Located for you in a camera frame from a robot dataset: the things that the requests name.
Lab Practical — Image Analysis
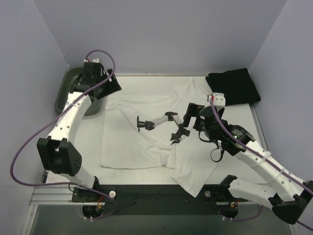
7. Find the white t-shirt with robot print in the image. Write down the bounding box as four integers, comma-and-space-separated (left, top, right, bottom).
100, 77, 217, 196

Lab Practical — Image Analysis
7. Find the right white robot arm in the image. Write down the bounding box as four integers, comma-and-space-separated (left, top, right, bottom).
183, 103, 313, 225

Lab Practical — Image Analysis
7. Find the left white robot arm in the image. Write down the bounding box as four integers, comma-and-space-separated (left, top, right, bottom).
37, 59, 121, 201

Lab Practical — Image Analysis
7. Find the dark green plastic tray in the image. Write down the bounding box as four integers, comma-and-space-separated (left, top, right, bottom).
54, 67, 102, 117

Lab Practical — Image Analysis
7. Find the folded black t-shirt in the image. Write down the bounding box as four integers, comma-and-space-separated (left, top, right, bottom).
205, 68, 261, 106

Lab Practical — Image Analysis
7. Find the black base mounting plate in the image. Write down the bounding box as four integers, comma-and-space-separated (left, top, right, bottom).
71, 185, 239, 217

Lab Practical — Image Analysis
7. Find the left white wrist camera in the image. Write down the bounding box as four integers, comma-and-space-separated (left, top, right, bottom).
84, 58, 101, 63

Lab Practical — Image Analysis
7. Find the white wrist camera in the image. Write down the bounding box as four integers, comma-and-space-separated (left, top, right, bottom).
207, 93, 226, 108
84, 58, 101, 63

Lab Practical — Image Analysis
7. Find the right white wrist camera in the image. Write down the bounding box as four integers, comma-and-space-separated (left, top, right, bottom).
207, 93, 226, 108

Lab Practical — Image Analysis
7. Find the aluminium extrusion rail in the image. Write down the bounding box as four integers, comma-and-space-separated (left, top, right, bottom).
29, 184, 97, 206

